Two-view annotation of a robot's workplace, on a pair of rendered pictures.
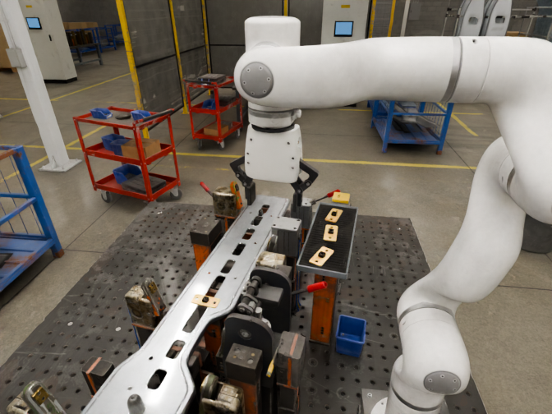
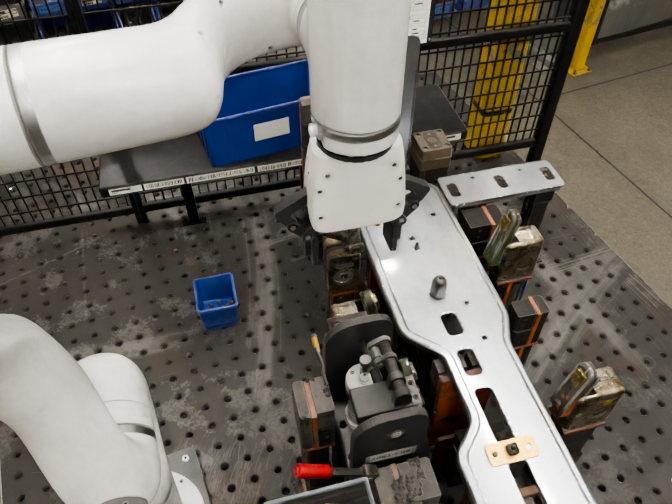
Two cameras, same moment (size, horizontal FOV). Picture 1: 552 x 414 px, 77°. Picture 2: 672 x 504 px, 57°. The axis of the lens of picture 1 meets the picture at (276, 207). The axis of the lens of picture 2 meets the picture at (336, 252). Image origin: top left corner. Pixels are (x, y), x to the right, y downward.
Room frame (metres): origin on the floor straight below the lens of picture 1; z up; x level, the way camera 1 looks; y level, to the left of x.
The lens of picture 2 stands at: (0.99, -0.26, 1.96)
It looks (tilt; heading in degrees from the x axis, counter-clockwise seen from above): 48 degrees down; 149
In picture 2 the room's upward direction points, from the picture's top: straight up
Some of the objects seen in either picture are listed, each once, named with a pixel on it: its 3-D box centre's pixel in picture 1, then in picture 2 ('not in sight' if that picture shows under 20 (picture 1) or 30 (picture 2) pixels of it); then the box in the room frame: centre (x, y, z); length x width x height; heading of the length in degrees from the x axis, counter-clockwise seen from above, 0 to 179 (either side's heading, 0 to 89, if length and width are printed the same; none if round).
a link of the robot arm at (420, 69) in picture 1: (345, 72); (216, 50); (0.53, -0.10, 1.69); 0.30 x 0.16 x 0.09; 80
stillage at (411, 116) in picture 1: (407, 108); not in sight; (5.12, -1.95, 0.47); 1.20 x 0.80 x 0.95; 174
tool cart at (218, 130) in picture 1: (216, 111); not in sight; (4.95, 0.86, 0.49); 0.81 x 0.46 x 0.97; 161
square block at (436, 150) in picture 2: not in sight; (424, 195); (0.09, 0.55, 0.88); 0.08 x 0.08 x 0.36; 74
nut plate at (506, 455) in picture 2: (205, 300); (512, 449); (0.76, 0.21, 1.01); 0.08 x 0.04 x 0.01; 73
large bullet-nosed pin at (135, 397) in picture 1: (135, 405); (438, 287); (0.44, 0.31, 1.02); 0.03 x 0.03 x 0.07
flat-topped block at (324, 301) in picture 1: (325, 290); not in sight; (0.89, -0.17, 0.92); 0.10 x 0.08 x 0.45; 164
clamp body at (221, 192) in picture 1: (227, 224); not in sight; (1.38, 0.23, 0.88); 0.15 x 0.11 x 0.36; 74
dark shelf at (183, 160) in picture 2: not in sight; (284, 136); (-0.16, 0.27, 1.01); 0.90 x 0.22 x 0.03; 74
